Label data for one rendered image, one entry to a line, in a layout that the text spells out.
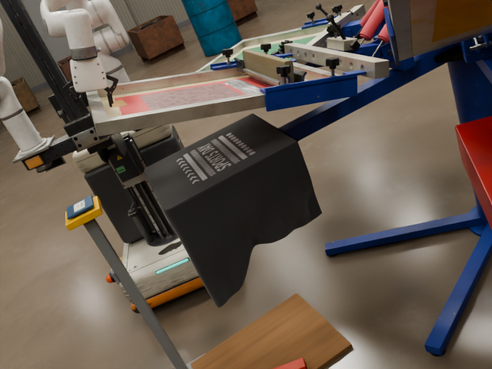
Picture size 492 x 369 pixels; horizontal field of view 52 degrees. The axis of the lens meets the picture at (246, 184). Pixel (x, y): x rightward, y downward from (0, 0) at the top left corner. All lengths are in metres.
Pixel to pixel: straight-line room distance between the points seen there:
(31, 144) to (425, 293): 1.76
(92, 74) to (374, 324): 1.49
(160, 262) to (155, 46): 7.20
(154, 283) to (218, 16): 5.84
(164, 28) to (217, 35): 1.80
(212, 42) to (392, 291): 6.26
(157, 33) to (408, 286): 7.89
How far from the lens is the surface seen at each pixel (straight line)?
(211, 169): 1.70
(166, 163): 1.93
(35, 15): 12.59
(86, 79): 1.65
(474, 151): 1.01
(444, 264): 2.46
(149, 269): 2.73
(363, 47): 1.92
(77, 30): 1.62
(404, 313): 2.28
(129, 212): 2.83
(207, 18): 8.03
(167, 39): 9.66
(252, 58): 1.87
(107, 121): 1.41
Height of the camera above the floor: 1.61
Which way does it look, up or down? 26 degrees down
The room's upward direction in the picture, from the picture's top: 24 degrees counter-clockwise
